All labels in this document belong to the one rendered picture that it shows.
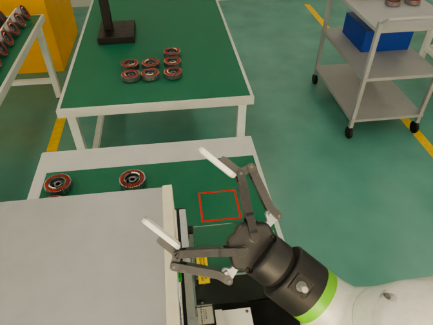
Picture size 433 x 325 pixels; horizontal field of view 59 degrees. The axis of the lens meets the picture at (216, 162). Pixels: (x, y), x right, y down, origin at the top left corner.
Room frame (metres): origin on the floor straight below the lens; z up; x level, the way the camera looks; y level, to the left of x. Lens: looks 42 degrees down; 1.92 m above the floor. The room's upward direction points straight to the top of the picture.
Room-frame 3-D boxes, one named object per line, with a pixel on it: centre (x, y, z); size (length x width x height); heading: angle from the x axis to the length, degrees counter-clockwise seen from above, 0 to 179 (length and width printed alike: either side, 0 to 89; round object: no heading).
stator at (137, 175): (1.17, 0.36, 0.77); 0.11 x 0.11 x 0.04
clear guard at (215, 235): (0.57, -0.03, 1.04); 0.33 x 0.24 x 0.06; 97
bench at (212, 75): (2.72, 0.45, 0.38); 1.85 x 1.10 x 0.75; 7
